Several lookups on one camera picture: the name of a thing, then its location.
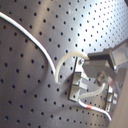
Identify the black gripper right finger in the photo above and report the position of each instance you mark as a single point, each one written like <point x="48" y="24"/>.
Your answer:
<point x="106" y="54"/>

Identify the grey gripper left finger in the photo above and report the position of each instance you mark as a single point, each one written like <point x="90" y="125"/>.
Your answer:
<point x="103" y="74"/>

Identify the silver metal cable clip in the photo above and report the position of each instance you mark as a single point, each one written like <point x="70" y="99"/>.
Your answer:
<point x="77" y="80"/>

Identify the small silver clip block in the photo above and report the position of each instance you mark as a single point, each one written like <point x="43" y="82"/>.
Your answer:
<point x="111" y="98"/>

